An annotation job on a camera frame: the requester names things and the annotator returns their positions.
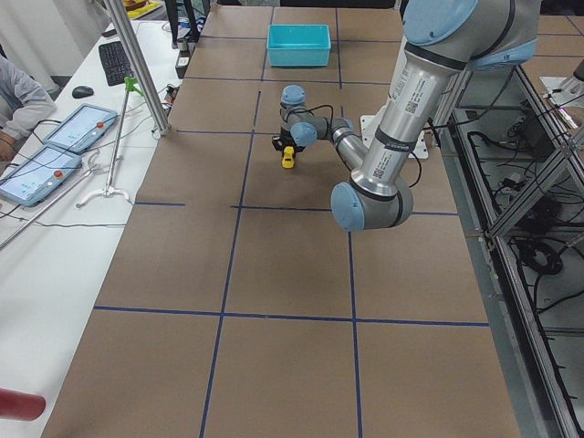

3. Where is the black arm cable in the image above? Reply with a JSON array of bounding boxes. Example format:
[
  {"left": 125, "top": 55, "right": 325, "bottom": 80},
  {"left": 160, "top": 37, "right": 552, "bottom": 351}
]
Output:
[{"left": 291, "top": 104, "right": 423, "bottom": 189}]

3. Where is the long metal rod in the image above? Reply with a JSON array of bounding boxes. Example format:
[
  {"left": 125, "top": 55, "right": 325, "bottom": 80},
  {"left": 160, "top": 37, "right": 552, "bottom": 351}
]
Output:
[{"left": 0, "top": 152, "right": 124, "bottom": 251}]

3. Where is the red cylinder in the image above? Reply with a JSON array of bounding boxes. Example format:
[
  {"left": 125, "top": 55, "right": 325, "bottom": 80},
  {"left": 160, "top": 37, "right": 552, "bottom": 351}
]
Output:
[{"left": 0, "top": 389, "right": 47, "bottom": 422}]

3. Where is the aluminium side frame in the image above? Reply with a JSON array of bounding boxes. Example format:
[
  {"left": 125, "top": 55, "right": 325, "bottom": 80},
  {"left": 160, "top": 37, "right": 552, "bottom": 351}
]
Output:
[{"left": 449, "top": 13, "right": 584, "bottom": 438}]

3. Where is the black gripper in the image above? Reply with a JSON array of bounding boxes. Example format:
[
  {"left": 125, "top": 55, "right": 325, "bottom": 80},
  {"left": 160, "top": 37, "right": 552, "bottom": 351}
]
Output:
[{"left": 272, "top": 131, "right": 305, "bottom": 165}]

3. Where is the black keyboard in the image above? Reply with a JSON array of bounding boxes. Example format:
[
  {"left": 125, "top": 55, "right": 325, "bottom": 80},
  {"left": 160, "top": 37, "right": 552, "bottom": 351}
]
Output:
[{"left": 99, "top": 41, "right": 133, "bottom": 87}]

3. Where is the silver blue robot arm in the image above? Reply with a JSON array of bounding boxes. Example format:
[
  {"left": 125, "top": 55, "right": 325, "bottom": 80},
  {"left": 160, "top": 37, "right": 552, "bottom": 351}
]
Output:
[{"left": 272, "top": 1, "right": 540, "bottom": 232}]

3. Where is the black computer mouse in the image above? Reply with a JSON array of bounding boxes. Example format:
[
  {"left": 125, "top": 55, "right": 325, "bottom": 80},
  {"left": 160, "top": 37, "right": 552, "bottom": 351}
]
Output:
[{"left": 71, "top": 86, "right": 95, "bottom": 99}]

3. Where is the yellow beetle toy car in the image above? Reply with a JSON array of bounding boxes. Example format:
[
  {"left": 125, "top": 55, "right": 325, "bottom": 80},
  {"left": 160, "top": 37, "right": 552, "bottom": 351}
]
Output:
[{"left": 281, "top": 146, "right": 296, "bottom": 170}]

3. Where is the grabber stick green tip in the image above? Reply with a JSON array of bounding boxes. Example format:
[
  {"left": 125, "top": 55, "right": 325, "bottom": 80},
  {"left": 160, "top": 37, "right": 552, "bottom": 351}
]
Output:
[{"left": 76, "top": 77, "right": 143, "bottom": 209}]

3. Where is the lower teach pendant tablet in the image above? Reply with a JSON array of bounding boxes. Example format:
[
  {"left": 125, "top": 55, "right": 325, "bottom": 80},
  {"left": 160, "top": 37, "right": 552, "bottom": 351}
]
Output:
[{"left": 1, "top": 145, "right": 81, "bottom": 207}]

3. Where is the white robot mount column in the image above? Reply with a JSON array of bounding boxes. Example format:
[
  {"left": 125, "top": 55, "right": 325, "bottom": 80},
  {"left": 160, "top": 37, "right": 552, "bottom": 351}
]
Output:
[{"left": 360, "top": 113, "right": 430, "bottom": 161}]

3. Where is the aluminium frame post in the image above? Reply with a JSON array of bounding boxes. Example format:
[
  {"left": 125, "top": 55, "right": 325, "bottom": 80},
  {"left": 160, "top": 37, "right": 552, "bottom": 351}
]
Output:
[{"left": 104, "top": 0, "right": 171, "bottom": 136}]

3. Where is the teach pendant tablet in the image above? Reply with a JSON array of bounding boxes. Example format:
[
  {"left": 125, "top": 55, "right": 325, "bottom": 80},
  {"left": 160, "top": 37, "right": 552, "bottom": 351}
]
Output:
[
  {"left": 1, "top": 145, "right": 81, "bottom": 207},
  {"left": 43, "top": 104, "right": 118, "bottom": 153}
]

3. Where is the upper teach pendant tablet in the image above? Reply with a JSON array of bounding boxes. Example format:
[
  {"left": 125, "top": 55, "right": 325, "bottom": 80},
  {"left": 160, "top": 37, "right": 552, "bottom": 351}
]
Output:
[{"left": 43, "top": 104, "right": 118, "bottom": 153}]

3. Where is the person in grey clothes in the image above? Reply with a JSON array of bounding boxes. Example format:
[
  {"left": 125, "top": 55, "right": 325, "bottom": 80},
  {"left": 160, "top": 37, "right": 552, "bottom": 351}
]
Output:
[{"left": 1, "top": 56, "right": 57, "bottom": 162}]

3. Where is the turquoise plastic bin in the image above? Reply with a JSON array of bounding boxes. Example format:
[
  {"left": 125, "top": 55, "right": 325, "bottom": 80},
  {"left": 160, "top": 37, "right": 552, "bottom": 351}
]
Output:
[{"left": 266, "top": 24, "right": 331, "bottom": 68}]

